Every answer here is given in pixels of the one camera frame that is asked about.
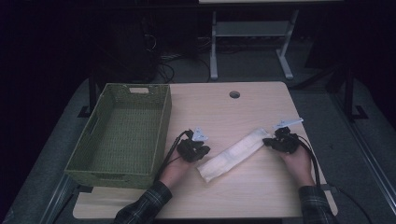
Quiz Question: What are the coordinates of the dark computer tower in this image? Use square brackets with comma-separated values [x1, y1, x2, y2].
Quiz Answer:
[116, 13, 161, 83]

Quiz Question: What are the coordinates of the black stand leg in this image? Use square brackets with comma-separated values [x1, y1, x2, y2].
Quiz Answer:
[342, 66, 370, 121]
[77, 73, 98, 119]

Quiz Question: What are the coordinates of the person's right hand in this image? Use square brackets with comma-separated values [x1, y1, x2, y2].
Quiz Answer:
[277, 145, 316, 188]

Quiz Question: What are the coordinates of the right hand-held gripper black cable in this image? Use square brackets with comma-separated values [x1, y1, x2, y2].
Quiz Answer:
[293, 133, 372, 224]

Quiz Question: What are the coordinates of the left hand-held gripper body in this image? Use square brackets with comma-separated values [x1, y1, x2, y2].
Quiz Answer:
[177, 126, 209, 163]

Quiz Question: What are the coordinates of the green woven basket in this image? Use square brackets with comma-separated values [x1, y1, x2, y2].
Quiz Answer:
[64, 82, 173, 190]

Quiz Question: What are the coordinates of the white metal stand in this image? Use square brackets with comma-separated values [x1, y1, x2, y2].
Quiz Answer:
[209, 9, 300, 81]

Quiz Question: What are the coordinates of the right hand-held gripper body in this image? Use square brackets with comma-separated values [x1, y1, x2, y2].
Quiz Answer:
[273, 117, 304, 155]

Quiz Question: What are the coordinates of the person's left hand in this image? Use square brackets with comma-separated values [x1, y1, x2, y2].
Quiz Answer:
[160, 150, 194, 189]

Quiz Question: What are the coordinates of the aluminium floor rail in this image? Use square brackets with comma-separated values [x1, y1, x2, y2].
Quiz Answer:
[38, 172, 80, 224]
[329, 91, 396, 217]

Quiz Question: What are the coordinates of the left hand-held gripper black cable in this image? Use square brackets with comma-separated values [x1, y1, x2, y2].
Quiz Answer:
[154, 129, 194, 184]

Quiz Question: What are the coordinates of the tangle of floor cables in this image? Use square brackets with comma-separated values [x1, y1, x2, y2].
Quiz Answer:
[155, 50, 213, 84]

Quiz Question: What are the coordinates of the hand-held gripper black cable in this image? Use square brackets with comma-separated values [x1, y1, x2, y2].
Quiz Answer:
[293, 133, 372, 224]
[154, 129, 194, 184]

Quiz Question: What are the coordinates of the cream white cloth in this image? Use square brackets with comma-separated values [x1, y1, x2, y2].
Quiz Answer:
[196, 127, 273, 184]

